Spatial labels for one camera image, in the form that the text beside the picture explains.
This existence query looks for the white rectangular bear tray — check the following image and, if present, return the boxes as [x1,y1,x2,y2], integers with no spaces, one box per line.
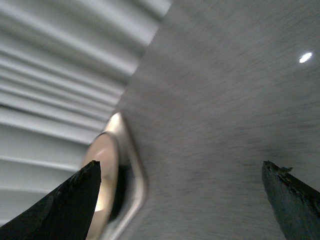
[87,112,148,240]

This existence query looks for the beige plate with black rim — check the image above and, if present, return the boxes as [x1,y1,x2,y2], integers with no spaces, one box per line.
[83,133,127,228]

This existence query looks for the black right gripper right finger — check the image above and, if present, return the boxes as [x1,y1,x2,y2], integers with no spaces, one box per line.
[261,161,320,240]

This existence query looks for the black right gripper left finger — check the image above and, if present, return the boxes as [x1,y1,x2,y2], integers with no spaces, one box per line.
[0,160,101,240]

